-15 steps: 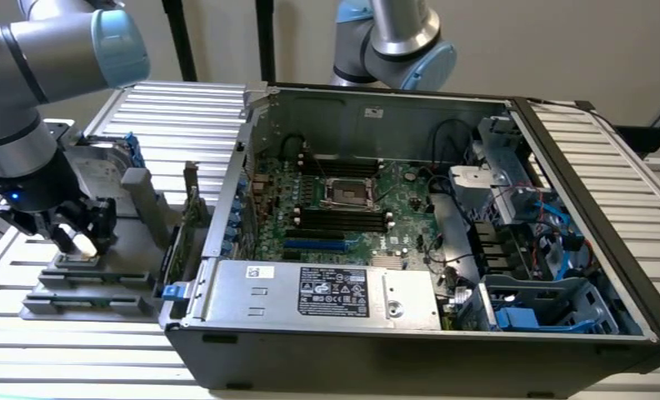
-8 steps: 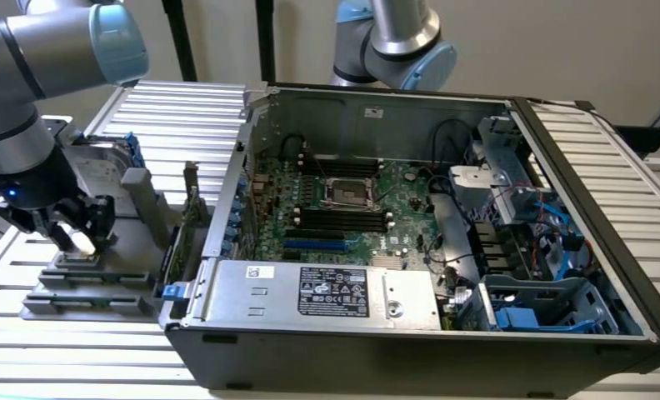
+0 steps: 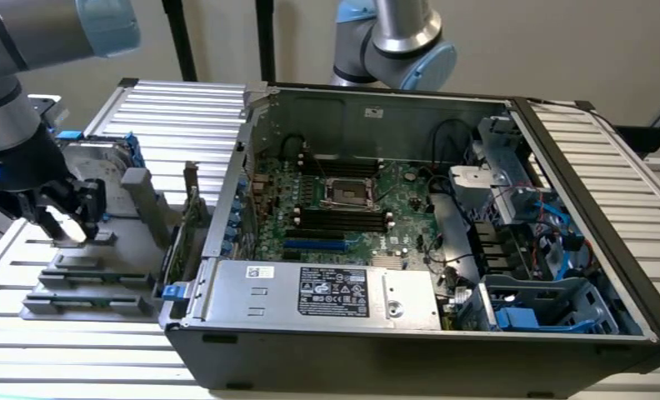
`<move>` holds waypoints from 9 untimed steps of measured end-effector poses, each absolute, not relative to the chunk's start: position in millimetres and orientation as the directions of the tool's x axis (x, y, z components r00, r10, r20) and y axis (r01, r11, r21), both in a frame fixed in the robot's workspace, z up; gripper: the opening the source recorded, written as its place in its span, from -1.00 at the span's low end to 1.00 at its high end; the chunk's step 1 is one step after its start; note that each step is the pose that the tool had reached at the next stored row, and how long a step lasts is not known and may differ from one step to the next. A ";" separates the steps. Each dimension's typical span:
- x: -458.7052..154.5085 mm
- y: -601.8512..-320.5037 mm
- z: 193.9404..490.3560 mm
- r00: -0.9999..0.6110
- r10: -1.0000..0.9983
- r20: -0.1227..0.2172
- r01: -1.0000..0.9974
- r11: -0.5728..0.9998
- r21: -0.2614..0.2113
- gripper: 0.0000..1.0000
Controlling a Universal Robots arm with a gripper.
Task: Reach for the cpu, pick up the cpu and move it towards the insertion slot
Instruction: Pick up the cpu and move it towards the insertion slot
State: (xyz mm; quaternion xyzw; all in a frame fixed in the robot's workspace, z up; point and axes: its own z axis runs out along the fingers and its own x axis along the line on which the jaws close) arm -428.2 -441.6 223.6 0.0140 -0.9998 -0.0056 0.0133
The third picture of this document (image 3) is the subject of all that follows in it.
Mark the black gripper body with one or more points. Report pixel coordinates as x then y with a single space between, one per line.
19 166

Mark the silver CPU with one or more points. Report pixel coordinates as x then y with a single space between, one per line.
74 230

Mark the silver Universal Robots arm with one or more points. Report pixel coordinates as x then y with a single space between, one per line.
24 37

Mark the black expansion slot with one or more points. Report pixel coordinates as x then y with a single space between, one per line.
311 233

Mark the blue expansion slot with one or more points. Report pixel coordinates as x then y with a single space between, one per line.
315 245

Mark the black RAM slot bank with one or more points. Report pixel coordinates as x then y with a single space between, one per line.
338 166
344 218

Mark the metal CPU socket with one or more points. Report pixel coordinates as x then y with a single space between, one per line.
348 192

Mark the hard disk with blue carrier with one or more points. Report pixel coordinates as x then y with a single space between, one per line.
104 166

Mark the grey parts rack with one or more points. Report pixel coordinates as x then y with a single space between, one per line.
135 233

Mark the green RAM stick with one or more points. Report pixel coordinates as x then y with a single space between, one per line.
83 301
94 278

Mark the green graphics card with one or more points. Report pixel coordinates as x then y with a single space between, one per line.
188 233

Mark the blue case latch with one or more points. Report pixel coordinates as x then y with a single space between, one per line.
175 291

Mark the black stand pole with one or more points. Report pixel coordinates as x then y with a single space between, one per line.
180 39
264 39

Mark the silver power supply unit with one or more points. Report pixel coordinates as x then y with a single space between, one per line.
319 293

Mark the green motherboard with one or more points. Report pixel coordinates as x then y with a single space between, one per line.
352 241

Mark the silver chipset heat sink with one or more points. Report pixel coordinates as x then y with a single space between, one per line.
388 262

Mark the black open PC case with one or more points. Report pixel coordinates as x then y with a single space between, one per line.
396 354

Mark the metal drive cage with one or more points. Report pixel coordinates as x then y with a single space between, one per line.
497 175

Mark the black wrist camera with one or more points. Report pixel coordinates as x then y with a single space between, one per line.
50 114

